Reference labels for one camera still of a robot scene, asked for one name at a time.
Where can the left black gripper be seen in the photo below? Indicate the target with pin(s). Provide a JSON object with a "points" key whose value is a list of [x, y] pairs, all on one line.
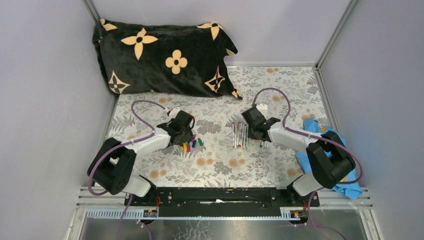
{"points": [[188, 137]]}

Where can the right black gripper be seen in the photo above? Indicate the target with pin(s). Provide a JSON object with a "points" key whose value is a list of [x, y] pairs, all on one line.
{"points": [[250, 135]]}

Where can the dark green end marker pen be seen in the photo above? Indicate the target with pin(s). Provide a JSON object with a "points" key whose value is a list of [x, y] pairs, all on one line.
{"points": [[246, 137]]}

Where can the green pen cap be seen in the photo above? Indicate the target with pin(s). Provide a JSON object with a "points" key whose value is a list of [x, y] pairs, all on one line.
{"points": [[200, 142]]}

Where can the yellow cap marker pen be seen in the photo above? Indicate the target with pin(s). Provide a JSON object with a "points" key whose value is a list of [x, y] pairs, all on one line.
{"points": [[235, 133]]}

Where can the brown marker pen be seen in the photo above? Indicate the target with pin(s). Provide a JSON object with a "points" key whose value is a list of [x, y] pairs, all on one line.
{"points": [[233, 134]]}

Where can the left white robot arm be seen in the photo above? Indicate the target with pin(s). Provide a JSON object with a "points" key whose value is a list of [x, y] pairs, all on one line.
{"points": [[112, 168]]}

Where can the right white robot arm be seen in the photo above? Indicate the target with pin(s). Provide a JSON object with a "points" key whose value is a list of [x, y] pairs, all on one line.
{"points": [[298, 140]]}

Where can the floral table mat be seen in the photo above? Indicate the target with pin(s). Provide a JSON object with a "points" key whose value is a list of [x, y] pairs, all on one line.
{"points": [[288, 90]]}

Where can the black pillow with beige flowers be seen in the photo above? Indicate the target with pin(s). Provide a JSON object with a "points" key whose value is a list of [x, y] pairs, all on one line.
{"points": [[173, 59]]}

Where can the blue cloth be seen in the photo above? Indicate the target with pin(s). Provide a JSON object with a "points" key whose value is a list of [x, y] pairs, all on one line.
{"points": [[333, 165]]}

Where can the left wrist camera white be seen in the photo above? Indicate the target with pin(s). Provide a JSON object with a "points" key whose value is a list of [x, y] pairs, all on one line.
{"points": [[172, 113]]}

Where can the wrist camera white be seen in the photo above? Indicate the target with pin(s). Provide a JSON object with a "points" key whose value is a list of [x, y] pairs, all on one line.
{"points": [[262, 108], [172, 113]]}

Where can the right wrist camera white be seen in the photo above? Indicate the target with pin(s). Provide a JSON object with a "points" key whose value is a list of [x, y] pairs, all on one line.
{"points": [[262, 108]]}

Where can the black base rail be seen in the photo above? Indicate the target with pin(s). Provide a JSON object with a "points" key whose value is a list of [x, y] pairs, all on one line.
{"points": [[221, 202]]}

